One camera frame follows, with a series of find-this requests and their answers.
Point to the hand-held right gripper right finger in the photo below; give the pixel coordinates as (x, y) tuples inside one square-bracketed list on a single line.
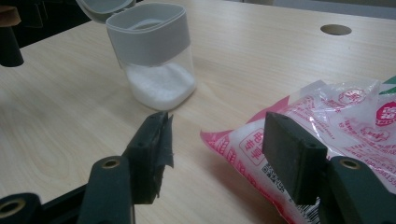
[(292, 155)]

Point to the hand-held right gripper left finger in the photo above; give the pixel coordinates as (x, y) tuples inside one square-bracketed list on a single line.
[(149, 155)]

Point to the pink and white plastic bag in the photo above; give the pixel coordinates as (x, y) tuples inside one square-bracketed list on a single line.
[(342, 124)]

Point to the clear jar with grey lid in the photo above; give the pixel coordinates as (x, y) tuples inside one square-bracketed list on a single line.
[(149, 40)]

